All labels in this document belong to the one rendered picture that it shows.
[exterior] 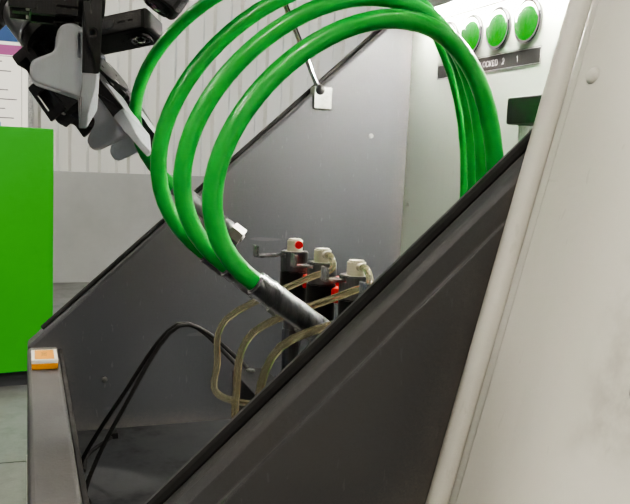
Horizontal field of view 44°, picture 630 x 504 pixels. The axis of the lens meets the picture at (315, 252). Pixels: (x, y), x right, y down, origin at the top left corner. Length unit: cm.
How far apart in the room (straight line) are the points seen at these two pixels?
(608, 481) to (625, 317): 8
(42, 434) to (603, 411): 53
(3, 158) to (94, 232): 333
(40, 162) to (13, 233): 37
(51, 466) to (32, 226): 341
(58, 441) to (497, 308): 44
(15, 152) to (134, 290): 300
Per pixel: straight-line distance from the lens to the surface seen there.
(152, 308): 110
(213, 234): 52
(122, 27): 93
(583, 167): 44
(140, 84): 90
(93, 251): 731
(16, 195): 406
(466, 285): 48
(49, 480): 68
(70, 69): 75
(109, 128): 89
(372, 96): 117
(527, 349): 44
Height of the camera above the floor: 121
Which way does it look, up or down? 7 degrees down
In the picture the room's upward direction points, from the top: 3 degrees clockwise
